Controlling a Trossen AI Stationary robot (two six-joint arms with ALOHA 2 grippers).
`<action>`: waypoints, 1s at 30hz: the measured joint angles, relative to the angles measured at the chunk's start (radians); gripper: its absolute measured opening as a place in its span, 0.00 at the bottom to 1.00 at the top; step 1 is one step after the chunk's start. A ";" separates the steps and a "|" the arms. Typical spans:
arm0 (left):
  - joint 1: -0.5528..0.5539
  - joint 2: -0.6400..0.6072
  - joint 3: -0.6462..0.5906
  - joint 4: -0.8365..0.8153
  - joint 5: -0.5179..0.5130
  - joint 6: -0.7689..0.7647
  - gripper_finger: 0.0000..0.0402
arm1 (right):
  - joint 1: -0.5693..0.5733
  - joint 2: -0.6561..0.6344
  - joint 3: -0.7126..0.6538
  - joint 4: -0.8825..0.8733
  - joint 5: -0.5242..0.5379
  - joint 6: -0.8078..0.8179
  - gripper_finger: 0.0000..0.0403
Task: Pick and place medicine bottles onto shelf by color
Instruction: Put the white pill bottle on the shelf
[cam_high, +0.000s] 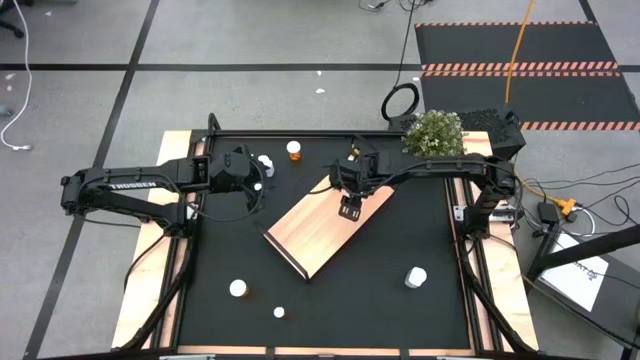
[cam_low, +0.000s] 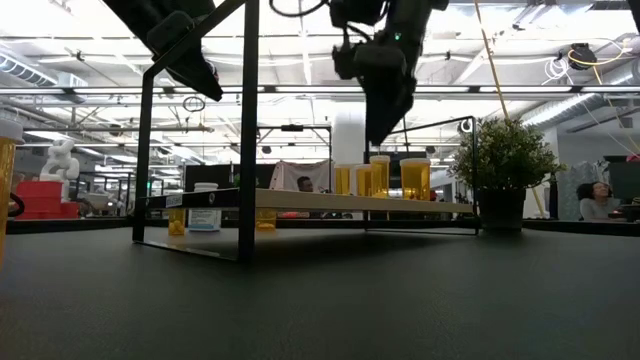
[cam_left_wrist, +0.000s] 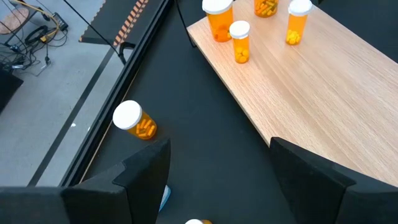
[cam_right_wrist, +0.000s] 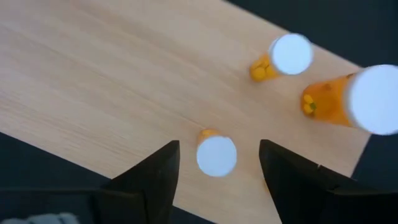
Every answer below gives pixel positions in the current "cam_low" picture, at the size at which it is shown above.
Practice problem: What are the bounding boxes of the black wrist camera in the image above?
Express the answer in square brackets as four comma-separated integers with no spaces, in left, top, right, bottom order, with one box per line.
[147,12,194,51]
[353,43,407,77]

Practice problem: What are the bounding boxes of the white robot figure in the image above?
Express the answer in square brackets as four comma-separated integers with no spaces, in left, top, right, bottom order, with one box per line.
[38,138,81,184]

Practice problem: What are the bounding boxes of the small white cap front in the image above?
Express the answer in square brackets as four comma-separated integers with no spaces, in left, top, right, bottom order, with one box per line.
[0,118,25,269]

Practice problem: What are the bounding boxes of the red storage boxes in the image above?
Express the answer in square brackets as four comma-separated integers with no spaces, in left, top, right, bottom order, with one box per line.
[14,180,81,221]

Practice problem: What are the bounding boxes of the black hanging cable loop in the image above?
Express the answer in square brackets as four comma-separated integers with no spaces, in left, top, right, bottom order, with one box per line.
[182,95,207,114]

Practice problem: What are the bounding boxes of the white bottle blue label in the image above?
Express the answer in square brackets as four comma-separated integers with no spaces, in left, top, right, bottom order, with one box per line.
[188,182,223,233]

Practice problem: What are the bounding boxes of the small amber pill bottle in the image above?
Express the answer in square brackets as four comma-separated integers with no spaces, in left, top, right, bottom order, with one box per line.
[369,154,392,199]
[333,163,355,196]
[167,208,187,237]

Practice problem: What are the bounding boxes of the dark wide screen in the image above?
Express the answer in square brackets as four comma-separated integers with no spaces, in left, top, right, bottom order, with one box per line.
[183,163,277,194]

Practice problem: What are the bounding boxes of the green plant in black pot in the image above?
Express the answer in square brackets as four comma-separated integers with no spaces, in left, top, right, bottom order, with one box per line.
[449,118,567,234]

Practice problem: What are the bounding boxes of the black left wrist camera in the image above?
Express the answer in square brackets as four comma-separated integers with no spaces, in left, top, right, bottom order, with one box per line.
[147,12,194,51]

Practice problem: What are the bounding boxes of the wooden shelf black metal frame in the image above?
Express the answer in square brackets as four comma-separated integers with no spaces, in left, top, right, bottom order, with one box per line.
[132,0,480,265]

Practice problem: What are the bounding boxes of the yellow cable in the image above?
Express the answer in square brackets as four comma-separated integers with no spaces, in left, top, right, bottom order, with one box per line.
[472,0,510,121]

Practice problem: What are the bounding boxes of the white hanging cloth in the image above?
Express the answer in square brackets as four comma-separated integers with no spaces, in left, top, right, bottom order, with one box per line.
[269,160,337,194]

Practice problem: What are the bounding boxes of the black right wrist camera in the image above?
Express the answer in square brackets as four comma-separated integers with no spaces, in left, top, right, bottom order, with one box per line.
[353,43,407,77]

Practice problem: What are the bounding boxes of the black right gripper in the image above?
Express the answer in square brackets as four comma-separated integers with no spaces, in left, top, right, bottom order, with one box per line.
[332,29,419,147]

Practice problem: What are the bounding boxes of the dark monitor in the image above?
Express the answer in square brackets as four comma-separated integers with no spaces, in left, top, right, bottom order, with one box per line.
[603,154,640,201]

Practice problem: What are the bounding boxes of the black ceiling cable reel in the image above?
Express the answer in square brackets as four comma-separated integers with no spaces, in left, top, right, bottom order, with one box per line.
[567,42,601,71]

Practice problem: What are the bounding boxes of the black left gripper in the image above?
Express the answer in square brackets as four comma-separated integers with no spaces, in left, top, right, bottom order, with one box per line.
[102,0,225,103]

